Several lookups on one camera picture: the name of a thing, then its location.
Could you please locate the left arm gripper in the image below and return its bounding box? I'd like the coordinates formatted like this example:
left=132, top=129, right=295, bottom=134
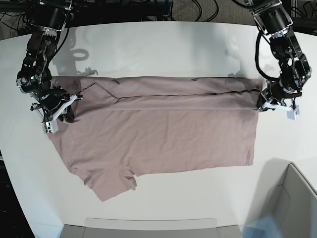
left=264, top=83, right=292, bottom=101

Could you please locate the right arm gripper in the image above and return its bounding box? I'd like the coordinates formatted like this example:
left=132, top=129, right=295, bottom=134
left=37, top=86, right=76, bottom=123

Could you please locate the blue translucent object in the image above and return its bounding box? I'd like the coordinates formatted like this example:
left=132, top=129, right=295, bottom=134
left=240, top=215, right=283, bottom=238

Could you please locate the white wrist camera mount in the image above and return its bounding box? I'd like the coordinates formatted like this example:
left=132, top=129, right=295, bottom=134
left=30, top=94, right=83, bottom=134
left=257, top=89, right=300, bottom=120

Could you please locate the grey bin at right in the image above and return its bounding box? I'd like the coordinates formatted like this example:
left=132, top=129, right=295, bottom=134
left=259, top=163, right=317, bottom=238

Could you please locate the mauve T-shirt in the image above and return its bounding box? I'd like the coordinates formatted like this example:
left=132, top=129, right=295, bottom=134
left=49, top=76, right=262, bottom=201

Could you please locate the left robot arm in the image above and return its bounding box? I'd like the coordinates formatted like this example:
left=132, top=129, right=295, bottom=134
left=243, top=0, right=312, bottom=112

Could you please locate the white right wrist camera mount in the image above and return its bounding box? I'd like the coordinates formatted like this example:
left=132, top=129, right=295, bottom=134
left=30, top=94, right=83, bottom=134

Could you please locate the grey tray at bottom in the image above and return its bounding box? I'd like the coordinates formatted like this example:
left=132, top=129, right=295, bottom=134
left=60, top=218, right=242, bottom=238

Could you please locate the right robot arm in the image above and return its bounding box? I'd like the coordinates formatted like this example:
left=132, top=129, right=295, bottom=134
left=16, top=0, right=72, bottom=122

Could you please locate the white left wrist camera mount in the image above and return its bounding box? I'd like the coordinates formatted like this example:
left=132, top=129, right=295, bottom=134
left=257, top=89, right=300, bottom=120

